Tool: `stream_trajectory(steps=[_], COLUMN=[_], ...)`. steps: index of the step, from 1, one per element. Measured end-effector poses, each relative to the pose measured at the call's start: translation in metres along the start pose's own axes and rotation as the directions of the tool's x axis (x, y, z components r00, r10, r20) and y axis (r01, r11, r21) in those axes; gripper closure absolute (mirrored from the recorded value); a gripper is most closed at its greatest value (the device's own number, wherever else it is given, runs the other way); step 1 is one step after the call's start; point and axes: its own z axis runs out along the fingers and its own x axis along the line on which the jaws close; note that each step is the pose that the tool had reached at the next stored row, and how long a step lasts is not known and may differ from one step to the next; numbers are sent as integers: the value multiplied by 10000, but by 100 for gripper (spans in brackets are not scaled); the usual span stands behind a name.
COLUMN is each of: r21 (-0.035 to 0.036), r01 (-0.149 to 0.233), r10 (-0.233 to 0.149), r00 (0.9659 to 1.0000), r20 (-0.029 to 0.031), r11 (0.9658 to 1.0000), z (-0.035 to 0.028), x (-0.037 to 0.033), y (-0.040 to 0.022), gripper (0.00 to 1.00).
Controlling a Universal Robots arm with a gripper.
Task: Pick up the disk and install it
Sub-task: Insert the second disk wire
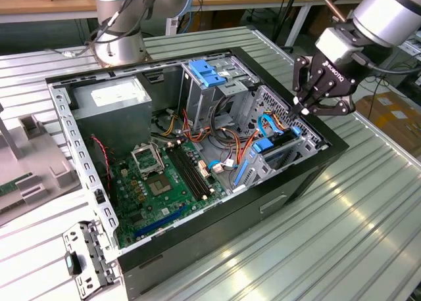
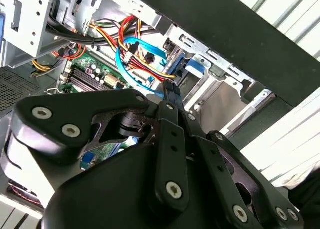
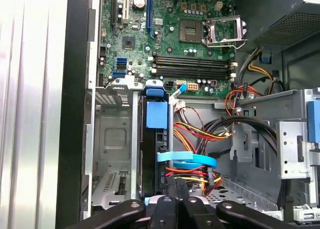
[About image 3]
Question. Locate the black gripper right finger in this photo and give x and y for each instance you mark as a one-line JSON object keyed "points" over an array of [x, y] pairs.
{"points": [[195, 214]]}

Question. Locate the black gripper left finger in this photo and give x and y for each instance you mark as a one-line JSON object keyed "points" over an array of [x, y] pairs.
{"points": [[165, 214]]}

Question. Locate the hard disk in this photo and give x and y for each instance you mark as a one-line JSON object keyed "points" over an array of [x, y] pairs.
{"points": [[156, 114]]}

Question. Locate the grey disk bay cage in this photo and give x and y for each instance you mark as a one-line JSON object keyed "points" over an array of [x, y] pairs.
{"points": [[115, 139]]}

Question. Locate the grey optical drive cage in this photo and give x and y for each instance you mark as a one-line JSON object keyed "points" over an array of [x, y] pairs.
{"points": [[275, 104]]}

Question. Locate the black RAM slot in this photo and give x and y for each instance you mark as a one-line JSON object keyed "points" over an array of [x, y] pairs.
{"points": [[195, 62], [195, 69], [195, 57], [195, 75]]}

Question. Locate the blue plastic drive latch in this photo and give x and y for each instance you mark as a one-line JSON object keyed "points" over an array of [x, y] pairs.
{"points": [[313, 124]]}

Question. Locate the black open PC case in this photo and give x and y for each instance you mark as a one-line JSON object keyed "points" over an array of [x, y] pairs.
{"points": [[72, 89]]}

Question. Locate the green motherboard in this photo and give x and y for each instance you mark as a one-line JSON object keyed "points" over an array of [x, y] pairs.
{"points": [[142, 51]]}

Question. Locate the black chipset chip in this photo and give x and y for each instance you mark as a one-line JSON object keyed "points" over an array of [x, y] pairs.
{"points": [[128, 42]]}

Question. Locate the CPU socket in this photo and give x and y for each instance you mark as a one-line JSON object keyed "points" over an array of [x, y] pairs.
{"points": [[190, 31]]}

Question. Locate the blue expansion slot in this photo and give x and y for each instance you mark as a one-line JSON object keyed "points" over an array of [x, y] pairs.
{"points": [[149, 14]]}

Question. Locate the black expansion slot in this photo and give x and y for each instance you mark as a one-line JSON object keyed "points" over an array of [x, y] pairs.
{"points": [[114, 11]]}

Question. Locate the cream power connector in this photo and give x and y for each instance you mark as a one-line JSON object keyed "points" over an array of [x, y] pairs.
{"points": [[218, 5]]}

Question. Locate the cream expansion slot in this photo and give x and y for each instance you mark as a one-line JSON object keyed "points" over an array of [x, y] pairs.
{"points": [[125, 6]]}

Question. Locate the silver coin cell battery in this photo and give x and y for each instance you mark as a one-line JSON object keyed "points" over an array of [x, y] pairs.
{"points": [[139, 2]]}

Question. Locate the grey power supply unit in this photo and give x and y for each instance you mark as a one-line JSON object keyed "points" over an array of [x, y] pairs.
{"points": [[270, 14]]}

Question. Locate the metal socket cover frame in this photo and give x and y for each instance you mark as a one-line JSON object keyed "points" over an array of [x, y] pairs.
{"points": [[210, 32]]}

